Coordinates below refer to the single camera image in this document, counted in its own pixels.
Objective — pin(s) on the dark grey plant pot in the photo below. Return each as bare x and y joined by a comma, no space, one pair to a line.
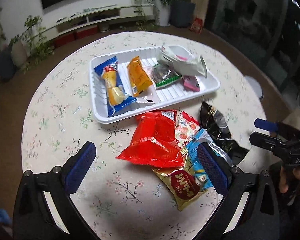
181,13

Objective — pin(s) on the beige curtain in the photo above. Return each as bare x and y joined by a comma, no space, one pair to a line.
202,0

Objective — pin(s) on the red snack bag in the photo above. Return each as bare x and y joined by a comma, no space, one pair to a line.
152,140

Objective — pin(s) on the orange snack packet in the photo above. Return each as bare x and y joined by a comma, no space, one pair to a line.
138,76

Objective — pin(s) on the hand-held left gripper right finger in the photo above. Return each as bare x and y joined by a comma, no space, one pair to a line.
212,170

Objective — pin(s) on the glass sliding door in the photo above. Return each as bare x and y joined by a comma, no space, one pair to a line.
252,30

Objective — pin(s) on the trailing pothos plant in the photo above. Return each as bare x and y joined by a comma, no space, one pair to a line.
36,45

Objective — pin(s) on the person's right hand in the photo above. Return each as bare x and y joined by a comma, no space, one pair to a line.
285,180

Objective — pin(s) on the white ribbed plant pot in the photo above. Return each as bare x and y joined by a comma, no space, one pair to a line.
18,53

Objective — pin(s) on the pizza print snack packet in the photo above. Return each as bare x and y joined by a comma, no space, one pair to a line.
187,130

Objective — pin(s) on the trailing vine plant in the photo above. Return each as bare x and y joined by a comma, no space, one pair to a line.
142,5

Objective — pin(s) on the black snack packet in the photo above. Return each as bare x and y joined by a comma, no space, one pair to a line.
216,127

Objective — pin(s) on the white television console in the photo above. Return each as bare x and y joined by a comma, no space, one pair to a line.
100,13

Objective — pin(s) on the clear plastic packet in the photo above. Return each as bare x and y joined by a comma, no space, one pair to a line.
150,97

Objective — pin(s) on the gold snack packet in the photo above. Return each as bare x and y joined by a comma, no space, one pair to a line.
182,187

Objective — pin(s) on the light blue snack packet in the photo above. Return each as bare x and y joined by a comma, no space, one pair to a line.
193,150

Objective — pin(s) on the pink snack packet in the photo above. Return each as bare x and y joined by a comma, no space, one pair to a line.
191,83

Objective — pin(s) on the white smooth plant pot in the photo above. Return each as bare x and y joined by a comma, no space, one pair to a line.
163,13

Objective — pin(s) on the red storage box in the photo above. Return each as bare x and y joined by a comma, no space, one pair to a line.
65,40
86,31

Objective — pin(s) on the green clear candy packet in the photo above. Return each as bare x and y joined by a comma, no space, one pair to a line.
165,76

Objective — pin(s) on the blue yellow cake packet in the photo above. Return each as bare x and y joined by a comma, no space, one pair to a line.
112,85

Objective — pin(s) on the dark blue plant pot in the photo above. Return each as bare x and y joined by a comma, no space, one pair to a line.
3,63

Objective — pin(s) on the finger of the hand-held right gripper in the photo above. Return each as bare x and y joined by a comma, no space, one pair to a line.
265,125
262,140

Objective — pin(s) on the white round stool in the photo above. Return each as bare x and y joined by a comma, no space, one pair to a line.
255,86

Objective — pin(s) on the white plastic tray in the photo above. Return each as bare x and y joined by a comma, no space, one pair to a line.
170,92

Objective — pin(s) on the pale green snack bag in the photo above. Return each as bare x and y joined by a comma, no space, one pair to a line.
190,66

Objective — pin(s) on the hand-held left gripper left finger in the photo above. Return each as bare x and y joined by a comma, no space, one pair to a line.
81,167

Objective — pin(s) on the red paper bag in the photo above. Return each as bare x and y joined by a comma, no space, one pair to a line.
196,25

